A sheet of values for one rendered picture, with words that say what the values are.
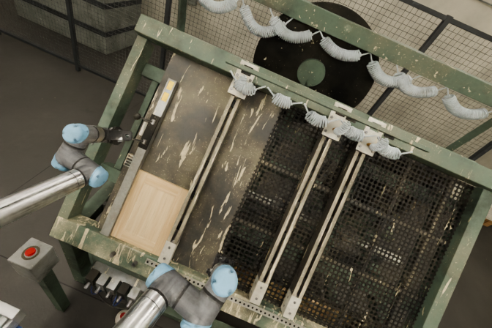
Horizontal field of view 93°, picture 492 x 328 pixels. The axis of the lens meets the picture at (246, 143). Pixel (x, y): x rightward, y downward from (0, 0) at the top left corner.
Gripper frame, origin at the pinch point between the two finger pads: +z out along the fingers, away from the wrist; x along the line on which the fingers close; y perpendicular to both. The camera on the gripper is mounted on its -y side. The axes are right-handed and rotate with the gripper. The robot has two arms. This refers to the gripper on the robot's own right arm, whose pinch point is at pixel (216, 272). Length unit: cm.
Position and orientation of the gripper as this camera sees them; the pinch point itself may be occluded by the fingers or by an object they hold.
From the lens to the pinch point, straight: 110.5
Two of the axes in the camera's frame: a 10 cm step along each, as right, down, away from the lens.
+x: -9.1, -4.1, 0.0
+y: 3.8, -8.3, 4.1
